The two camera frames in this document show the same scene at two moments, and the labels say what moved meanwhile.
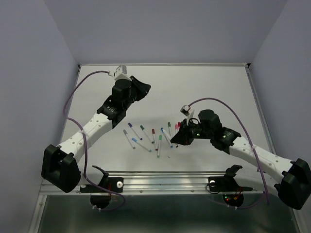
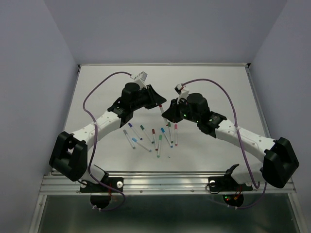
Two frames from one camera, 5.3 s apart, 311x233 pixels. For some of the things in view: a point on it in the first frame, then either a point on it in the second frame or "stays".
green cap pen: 169,125 stays
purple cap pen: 130,125 stays
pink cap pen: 176,129 stays
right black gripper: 182,137 -> 171,113
